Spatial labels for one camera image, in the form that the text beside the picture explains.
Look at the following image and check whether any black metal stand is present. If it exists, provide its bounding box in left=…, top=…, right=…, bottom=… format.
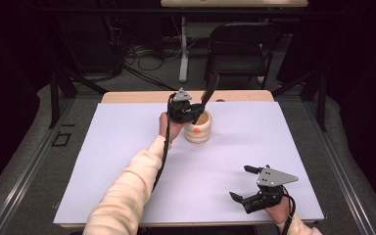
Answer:
left=48, top=63, right=110, bottom=129
left=271, top=67, right=328, bottom=133

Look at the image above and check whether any black spatula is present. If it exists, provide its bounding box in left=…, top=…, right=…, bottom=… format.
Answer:
left=192, top=71, right=220, bottom=126

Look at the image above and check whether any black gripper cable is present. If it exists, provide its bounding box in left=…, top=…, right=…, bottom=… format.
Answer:
left=151, top=92, right=176, bottom=194
left=278, top=192, right=298, bottom=235

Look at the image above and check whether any wooden table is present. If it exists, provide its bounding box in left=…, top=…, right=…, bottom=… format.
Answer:
left=59, top=90, right=318, bottom=229

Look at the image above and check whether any cream ribbed utensil holder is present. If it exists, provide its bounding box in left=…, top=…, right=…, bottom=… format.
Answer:
left=183, top=110, right=213, bottom=145

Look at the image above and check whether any white desk leg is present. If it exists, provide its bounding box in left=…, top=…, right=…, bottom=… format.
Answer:
left=178, top=16, right=191, bottom=83

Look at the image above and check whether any person's left hand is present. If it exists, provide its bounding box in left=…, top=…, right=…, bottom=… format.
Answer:
left=159, top=112, right=184, bottom=145

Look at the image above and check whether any person's right hand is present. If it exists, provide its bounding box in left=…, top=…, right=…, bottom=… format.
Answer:
left=264, top=187, right=296, bottom=225

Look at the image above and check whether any white table mat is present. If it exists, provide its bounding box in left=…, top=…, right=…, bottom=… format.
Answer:
left=53, top=101, right=325, bottom=226

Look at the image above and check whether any black folding chair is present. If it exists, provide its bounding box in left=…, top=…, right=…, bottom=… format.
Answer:
left=203, top=22, right=284, bottom=91

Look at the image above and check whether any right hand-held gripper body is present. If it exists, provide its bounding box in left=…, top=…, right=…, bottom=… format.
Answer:
left=241, top=165, right=300, bottom=215

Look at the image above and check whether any light background desk top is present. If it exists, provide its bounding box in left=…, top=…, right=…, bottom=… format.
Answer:
left=160, top=0, right=309, bottom=9

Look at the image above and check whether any grey metal floor rail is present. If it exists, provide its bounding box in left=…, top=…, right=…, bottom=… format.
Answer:
left=0, top=97, right=76, bottom=235
left=302, top=97, right=376, bottom=235

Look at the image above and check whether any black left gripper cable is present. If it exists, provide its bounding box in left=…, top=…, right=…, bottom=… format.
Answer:
left=151, top=92, right=176, bottom=194

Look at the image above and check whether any tangle of floor cables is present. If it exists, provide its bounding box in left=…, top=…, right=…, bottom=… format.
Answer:
left=122, top=35, right=181, bottom=92

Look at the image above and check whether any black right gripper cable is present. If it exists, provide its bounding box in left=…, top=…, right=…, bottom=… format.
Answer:
left=278, top=192, right=298, bottom=235

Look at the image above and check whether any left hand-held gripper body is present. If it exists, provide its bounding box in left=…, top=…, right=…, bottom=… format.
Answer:
left=167, top=86, right=199, bottom=124

